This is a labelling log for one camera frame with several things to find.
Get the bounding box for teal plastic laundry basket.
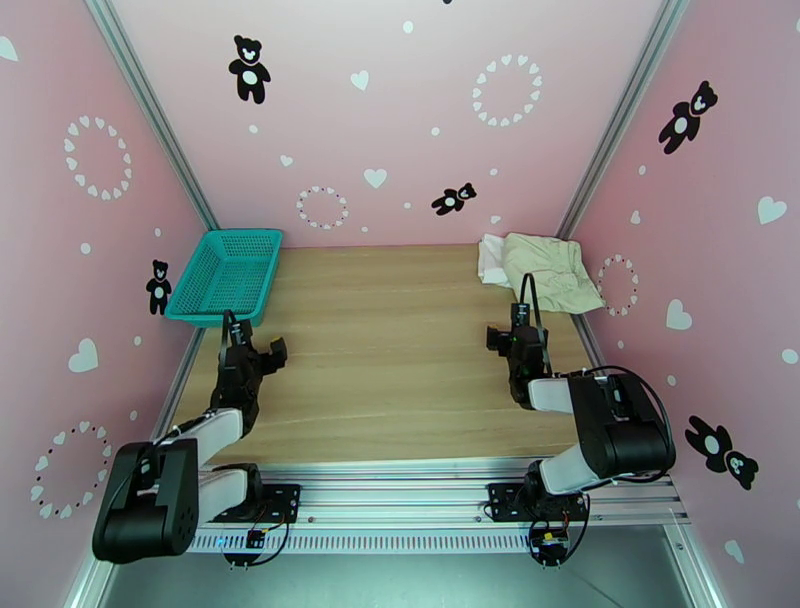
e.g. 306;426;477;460
165;229;284;329

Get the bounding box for aluminium corner post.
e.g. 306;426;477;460
549;0;683;251
84;0;220;231

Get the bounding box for black right arm loop cable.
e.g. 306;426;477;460
587;365;678;483

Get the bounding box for beige shorts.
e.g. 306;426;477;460
502;232;606;314

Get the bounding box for black left base cable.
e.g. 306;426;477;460
224;499;292;567

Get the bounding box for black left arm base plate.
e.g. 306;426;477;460
249;484;303;523

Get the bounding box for white t-shirt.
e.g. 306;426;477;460
477;234;520;289

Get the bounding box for black right base cable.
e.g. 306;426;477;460
527;493;592;567

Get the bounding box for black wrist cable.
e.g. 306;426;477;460
220;310;244;351
518;272;554;376

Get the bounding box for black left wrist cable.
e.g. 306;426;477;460
220;310;244;351

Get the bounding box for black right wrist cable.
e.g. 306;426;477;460
518;272;554;376

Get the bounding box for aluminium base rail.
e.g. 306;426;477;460
187;459;692;554

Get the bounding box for black base cable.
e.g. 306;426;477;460
224;499;292;567
527;493;592;567

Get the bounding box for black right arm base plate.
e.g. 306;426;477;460
487;482;539;523

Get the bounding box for circuit board with yellow connector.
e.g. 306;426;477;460
531;527;570;564

